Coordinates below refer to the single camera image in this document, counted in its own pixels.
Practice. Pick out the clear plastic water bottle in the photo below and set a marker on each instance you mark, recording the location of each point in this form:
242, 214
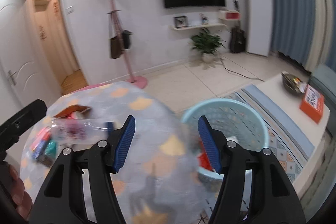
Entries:
80, 131

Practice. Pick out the white refrigerator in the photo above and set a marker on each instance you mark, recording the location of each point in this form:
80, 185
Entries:
260, 26

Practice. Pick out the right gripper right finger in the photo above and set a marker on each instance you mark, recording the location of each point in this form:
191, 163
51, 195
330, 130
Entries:
273, 198

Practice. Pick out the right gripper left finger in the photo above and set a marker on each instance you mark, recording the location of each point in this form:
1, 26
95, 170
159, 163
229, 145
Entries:
61, 196

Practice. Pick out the white wall shelf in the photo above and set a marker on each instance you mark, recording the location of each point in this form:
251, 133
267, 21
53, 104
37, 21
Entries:
217, 25

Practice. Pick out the white coffee table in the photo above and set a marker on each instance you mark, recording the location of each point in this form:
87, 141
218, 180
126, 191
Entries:
310, 136

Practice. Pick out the butterfly picture frame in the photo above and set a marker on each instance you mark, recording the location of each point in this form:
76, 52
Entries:
181, 22

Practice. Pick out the black guitar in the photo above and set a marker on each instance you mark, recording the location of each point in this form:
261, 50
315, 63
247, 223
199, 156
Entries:
238, 39

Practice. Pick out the left hand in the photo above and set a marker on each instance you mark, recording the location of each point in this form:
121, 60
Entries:
20, 197

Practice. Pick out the blue curtain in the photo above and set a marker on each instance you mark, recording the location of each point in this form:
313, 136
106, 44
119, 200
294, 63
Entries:
304, 31

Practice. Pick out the green potted plant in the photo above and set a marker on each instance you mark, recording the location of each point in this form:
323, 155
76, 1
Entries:
205, 42

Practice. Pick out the light blue laundry basket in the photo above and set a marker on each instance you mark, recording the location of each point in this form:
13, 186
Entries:
239, 123

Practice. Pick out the pink coat rack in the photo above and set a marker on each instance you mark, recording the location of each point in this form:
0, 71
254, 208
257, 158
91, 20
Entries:
138, 81

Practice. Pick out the dark bowl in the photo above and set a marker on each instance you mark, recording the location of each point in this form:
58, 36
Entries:
293, 84

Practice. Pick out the teal crumpled packet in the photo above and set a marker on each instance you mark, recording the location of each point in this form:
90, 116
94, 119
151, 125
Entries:
50, 151

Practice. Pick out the scallop pattern tablecloth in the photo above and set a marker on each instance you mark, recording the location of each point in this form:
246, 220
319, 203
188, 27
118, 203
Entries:
159, 182

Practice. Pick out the blue toothpaste box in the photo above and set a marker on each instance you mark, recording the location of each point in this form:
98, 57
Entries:
35, 155

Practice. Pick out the white door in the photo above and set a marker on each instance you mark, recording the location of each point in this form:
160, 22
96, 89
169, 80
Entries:
17, 57

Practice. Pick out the brown handbag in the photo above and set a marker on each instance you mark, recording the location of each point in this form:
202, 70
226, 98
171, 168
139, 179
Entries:
115, 35

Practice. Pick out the red plastic bag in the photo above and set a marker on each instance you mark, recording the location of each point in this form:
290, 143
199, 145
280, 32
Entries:
202, 157

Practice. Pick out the pink yogurt bottle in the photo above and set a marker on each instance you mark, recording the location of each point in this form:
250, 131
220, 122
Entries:
41, 139

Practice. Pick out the black small bag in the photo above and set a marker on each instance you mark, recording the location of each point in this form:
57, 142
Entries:
126, 37

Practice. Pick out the orange box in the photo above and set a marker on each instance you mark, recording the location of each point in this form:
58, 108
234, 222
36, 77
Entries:
312, 104

